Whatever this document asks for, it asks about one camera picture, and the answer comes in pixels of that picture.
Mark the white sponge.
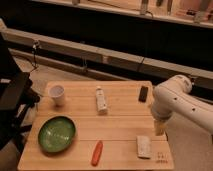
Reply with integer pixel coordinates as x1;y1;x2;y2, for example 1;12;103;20
137;136;151;159

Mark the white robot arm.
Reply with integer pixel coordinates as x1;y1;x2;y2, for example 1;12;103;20
151;75;213;143

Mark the green ceramic bowl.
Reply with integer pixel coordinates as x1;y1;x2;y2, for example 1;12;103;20
38;116;76;153

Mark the black rectangular block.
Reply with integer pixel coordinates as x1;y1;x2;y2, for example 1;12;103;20
138;86;148;102

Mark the white tube bottle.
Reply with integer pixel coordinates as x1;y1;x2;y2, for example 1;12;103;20
96;86;108;115

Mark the orange carrot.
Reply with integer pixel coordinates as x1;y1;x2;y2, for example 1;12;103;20
91;141;103;166

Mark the wooden table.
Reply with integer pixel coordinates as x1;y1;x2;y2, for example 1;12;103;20
18;81;174;171

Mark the white paper cup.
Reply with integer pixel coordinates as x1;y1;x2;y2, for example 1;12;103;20
48;85;65;106

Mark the black chair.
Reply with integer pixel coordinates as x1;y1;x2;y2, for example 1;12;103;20
0;34;40;152

